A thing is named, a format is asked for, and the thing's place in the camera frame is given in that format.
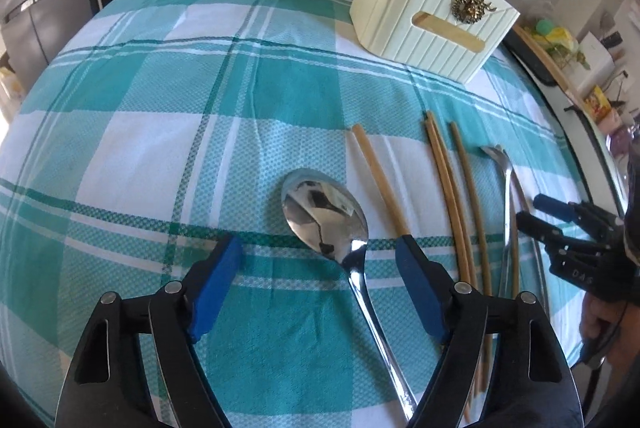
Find wooden cutting board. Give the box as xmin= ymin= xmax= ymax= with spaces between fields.
xmin=514 ymin=25 xmax=587 ymax=105

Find black pad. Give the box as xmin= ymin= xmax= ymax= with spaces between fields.
xmin=501 ymin=32 xmax=557 ymax=88

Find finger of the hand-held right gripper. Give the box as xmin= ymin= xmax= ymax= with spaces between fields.
xmin=533 ymin=193 xmax=617 ymax=235
xmin=516 ymin=210 xmax=601 ymax=259

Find cream ribbed utensil holder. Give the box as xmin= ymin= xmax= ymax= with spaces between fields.
xmin=349 ymin=0 xmax=522 ymax=85

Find teal white checked tablecloth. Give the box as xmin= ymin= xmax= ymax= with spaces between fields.
xmin=0 ymin=0 xmax=587 ymax=428

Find large metal spoon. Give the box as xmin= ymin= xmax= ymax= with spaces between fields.
xmin=281 ymin=167 xmax=419 ymax=420

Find plastic bag with green produce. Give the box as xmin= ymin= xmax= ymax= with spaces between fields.
xmin=529 ymin=15 xmax=587 ymax=65

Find yellow snack packet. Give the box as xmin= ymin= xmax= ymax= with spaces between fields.
xmin=584 ymin=85 xmax=612 ymax=117

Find white countertop appliance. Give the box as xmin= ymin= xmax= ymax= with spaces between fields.
xmin=574 ymin=32 xmax=617 ymax=95

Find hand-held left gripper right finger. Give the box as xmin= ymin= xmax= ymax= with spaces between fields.
xmin=394 ymin=235 xmax=585 ymax=428

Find metal fork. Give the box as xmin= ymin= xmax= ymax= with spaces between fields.
xmin=480 ymin=144 xmax=521 ymax=301

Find person's right hand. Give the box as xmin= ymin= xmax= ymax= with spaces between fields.
xmin=579 ymin=292 xmax=623 ymax=351

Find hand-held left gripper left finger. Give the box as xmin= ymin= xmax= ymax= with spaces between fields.
xmin=54 ymin=235 xmax=245 ymax=428

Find slim metal utensil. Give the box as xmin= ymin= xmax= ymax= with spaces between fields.
xmin=511 ymin=178 xmax=551 ymax=324

